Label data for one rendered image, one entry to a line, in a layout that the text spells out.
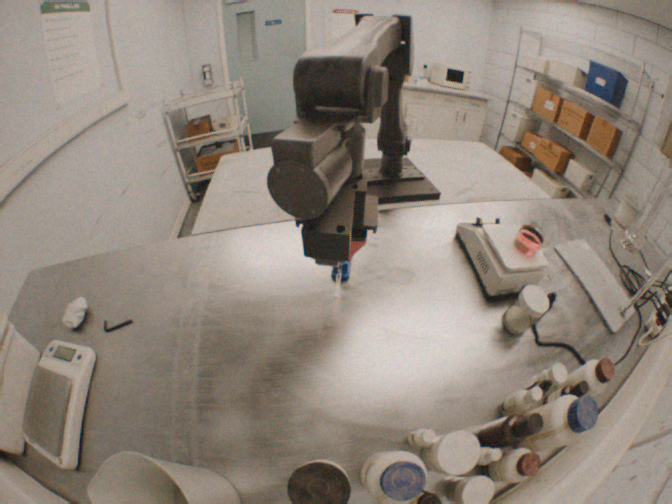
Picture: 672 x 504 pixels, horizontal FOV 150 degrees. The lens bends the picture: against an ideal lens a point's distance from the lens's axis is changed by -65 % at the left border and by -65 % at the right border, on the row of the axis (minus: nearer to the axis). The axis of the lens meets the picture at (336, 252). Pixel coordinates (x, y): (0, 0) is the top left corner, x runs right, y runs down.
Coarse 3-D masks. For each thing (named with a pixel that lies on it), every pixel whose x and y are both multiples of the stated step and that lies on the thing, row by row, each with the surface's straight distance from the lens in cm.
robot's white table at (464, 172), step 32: (224, 160) 101; (256, 160) 94; (416, 160) 94; (448, 160) 101; (480, 160) 113; (224, 192) 79; (256, 192) 74; (448, 192) 79; (480, 192) 86; (512, 192) 96; (544, 192) 113; (224, 224) 65; (256, 224) 62
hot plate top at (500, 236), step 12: (492, 228) 55; (504, 228) 57; (516, 228) 59; (492, 240) 51; (504, 240) 53; (504, 252) 50; (516, 252) 52; (540, 252) 57; (504, 264) 48; (516, 264) 50; (528, 264) 52; (540, 264) 54
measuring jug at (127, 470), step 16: (112, 464) 33; (128, 464) 34; (144, 464) 35; (160, 464) 28; (176, 464) 33; (96, 480) 34; (112, 480) 35; (128, 480) 37; (144, 480) 38; (160, 480) 41; (176, 480) 27; (192, 480) 30; (208, 480) 34; (224, 480) 39; (96, 496) 35; (112, 496) 36; (128, 496) 38; (144, 496) 40; (160, 496) 42; (176, 496) 45; (192, 496) 27; (208, 496) 31; (224, 496) 35
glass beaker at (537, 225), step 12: (528, 216) 50; (540, 216) 54; (552, 216) 54; (528, 228) 50; (540, 228) 49; (552, 228) 52; (516, 240) 52; (528, 240) 51; (540, 240) 51; (528, 252) 52
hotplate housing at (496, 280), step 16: (464, 224) 60; (464, 240) 59; (480, 240) 54; (480, 256) 54; (496, 256) 51; (480, 272) 54; (496, 272) 50; (512, 272) 50; (528, 272) 53; (544, 272) 57; (496, 288) 51; (512, 288) 54
